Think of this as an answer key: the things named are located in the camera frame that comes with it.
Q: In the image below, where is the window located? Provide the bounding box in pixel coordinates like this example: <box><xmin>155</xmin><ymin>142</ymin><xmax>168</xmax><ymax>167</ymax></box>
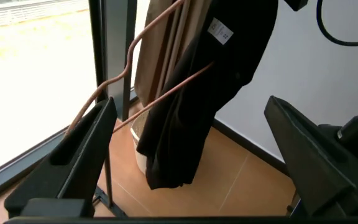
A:
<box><xmin>0</xmin><ymin>0</ymin><xmax>138</xmax><ymax>202</ymax></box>

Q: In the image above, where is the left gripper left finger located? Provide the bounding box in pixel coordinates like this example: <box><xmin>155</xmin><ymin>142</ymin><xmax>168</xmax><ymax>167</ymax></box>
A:
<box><xmin>4</xmin><ymin>96</ymin><xmax>118</xmax><ymax>218</ymax></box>

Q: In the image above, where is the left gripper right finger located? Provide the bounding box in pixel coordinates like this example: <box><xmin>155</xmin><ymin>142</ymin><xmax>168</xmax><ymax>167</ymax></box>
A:
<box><xmin>264</xmin><ymin>95</ymin><xmax>358</xmax><ymax>217</ymax></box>

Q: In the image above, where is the black garment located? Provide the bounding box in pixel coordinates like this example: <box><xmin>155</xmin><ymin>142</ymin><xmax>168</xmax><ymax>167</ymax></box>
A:
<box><xmin>135</xmin><ymin>0</ymin><xmax>279</xmax><ymax>190</ymax></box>

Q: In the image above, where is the brown curtain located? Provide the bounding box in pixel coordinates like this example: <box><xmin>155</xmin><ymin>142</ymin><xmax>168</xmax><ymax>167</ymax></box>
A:
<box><xmin>134</xmin><ymin>0</ymin><xmax>213</xmax><ymax>108</ymax></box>

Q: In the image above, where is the black clothes rack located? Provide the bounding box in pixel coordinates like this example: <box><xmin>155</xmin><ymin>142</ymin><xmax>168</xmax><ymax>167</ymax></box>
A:
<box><xmin>92</xmin><ymin>146</ymin><xmax>129</xmax><ymax>218</ymax></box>

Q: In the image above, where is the black cable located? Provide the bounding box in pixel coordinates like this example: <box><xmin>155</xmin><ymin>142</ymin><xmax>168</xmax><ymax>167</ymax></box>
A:
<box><xmin>316</xmin><ymin>0</ymin><xmax>358</xmax><ymax>47</ymax></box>

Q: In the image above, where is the white laundry basket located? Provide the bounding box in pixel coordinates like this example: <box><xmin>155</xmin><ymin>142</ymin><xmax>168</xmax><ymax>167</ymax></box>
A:
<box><xmin>130</xmin><ymin>109</ymin><xmax>151</xmax><ymax>175</ymax></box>

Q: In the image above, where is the pink clothes hanger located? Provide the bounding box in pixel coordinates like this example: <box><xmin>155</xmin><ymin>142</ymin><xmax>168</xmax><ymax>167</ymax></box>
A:
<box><xmin>63</xmin><ymin>0</ymin><xmax>214</xmax><ymax>138</ymax></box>

